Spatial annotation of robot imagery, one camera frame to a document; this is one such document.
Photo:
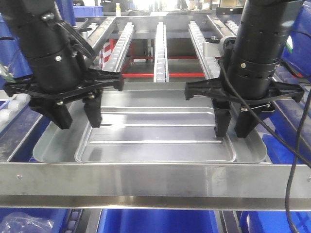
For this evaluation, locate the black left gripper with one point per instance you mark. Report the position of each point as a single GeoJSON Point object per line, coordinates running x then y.
{"type": "Point", "coordinates": [89, 90]}

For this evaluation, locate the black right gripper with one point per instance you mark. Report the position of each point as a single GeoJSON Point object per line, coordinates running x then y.
{"type": "Point", "coordinates": [246, 122]}

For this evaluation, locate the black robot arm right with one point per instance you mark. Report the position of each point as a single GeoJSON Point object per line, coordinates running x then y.
{"type": "Point", "coordinates": [247, 67]}

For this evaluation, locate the large outer silver tray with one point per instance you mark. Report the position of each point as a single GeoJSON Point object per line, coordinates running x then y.
{"type": "Point", "coordinates": [148, 123]}

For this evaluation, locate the left centre roller track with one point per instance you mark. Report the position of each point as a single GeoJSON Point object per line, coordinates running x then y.
{"type": "Point", "coordinates": [118, 55]}

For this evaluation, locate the blue bin under rack right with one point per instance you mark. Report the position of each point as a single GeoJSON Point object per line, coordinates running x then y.
{"type": "Point", "coordinates": [277, 152]}

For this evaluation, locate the right centre roller track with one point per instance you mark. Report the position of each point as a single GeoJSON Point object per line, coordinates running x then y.
{"type": "Point", "coordinates": [206, 52]}

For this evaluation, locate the blue bin upper left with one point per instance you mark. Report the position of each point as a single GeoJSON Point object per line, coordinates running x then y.
{"type": "Point", "coordinates": [10, 54]}

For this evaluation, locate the middle roller track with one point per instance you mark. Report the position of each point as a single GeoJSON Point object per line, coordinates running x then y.
{"type": "Point", "coordinates": [161, 71]}

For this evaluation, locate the blue bin upper right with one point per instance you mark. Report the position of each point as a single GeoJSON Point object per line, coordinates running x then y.
{"type": "Point", "coordinates": [300, 56]}

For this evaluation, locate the steel front cross bar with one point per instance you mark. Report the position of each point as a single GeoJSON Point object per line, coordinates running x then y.
{"type": "Point", "coordinates": [165, 186]}

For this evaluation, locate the far right roller track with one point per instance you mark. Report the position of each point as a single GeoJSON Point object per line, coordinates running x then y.
{"type": "Point", "coordinates": [233, 27]}

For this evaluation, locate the blue bin lower right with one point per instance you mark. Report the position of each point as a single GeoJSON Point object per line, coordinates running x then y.
{"type": "Point", "coordinates": [273, 221]}

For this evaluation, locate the bottle in background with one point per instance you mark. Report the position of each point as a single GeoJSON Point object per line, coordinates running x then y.
{"type": "Point", "coordinates": [118, 10]}

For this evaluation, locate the blue bin lower left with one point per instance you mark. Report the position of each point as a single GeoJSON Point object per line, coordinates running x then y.
{"type": "Point", "coordinates": [61, 217]}

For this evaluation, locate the blue bin lower centre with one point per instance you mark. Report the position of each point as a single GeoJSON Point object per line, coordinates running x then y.
{"type": "Point", "coordinates": [157, 221]}

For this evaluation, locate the clear plastic bag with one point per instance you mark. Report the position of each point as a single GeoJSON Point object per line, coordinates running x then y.
{"type": "Point", "coordinates": [19, 222]}

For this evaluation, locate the red white striped post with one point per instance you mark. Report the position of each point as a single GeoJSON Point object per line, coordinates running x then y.
{"type": "Point", "coordinates": [105, 54]}

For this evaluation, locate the red steel frame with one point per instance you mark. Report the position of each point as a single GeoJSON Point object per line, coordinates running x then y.
{"type": "Point", "coordinates": [182, 59]}

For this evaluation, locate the left steel divider rail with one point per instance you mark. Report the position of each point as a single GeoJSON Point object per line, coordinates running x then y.
{"type": "Point", "coordinates": [31, 137]}

